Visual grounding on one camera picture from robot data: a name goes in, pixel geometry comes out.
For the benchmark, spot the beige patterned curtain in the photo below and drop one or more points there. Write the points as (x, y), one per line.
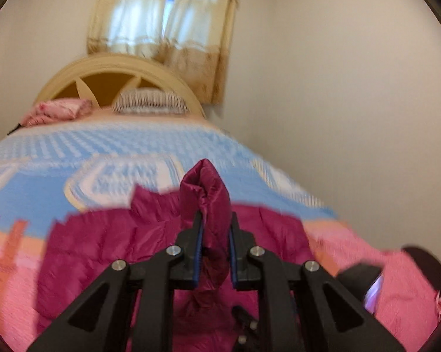
(191, 62)

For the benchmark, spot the magenta down jacket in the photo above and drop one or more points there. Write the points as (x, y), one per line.
(106, 249)

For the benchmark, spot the cream wooden headboard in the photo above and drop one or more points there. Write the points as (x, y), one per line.
(106, 66)

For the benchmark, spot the pink folded cloth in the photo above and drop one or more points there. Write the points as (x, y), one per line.
(55, 112)

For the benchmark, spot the striped pillow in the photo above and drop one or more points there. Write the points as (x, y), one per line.
(150, 101)

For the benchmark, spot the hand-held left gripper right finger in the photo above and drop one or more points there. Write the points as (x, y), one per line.
(233, 260)

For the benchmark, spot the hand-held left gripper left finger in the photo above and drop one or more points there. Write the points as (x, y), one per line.
(197, 260)

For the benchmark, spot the bed with blue-pink cover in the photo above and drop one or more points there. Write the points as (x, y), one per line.
(132, 143)

